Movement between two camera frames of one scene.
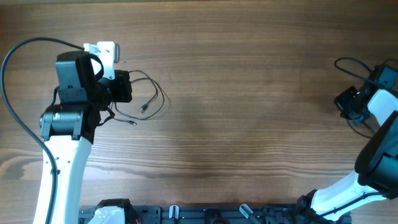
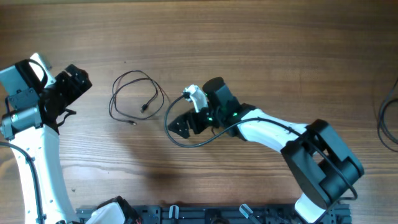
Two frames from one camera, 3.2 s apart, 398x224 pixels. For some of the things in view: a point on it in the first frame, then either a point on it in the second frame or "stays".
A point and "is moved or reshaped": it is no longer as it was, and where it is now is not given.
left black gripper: (122, 79) to (64, 79)
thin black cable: (143, 108) stays
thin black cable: (359, 134) is moved or reshaped
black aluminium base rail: (207, 214) stays
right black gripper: (345, 99) to (193, 122)
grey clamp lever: (173, 211) stays
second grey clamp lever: (245, 210) stays
